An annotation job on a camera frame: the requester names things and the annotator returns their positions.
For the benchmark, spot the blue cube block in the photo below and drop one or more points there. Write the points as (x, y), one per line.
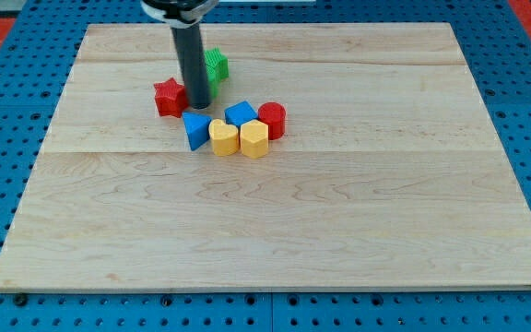
(240, 113)

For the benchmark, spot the green star block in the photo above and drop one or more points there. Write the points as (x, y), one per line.
(217, 69)

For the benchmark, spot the red star block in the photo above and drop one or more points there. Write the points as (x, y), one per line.
(170, 98)

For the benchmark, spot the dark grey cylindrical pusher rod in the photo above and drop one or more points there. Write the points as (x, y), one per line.
(191, 57)

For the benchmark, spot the blue triangle block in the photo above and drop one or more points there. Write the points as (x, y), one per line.
(196, 126)

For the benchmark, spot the light wooden board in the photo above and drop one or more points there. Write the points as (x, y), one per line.
(390, 175)

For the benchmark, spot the yellow hexagon block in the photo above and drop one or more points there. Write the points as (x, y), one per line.
(254, 139)

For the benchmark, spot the red cylinder block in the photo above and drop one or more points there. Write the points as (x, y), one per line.
(273, 114)

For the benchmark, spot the yellow heart block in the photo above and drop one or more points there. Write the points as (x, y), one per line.
(224, 137)

